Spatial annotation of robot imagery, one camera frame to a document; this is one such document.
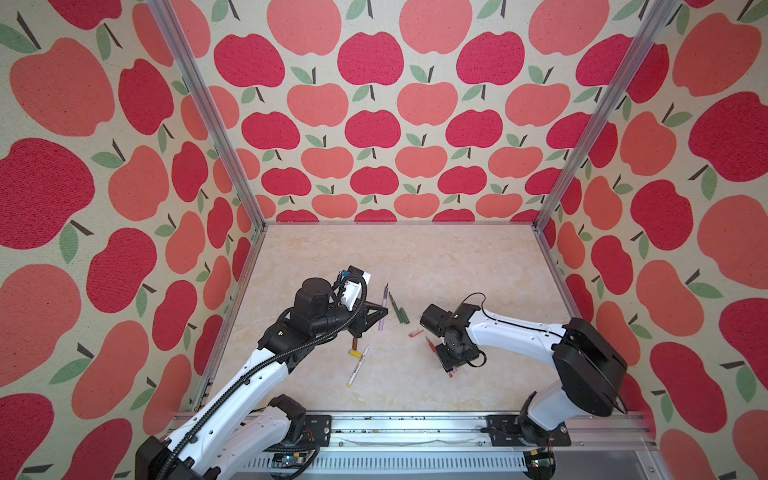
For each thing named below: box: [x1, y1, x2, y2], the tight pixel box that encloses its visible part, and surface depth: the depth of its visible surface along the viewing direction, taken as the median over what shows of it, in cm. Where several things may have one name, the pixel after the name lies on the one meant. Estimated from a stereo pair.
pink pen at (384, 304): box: [378, 282, 389, 332], surface depth 70 cm
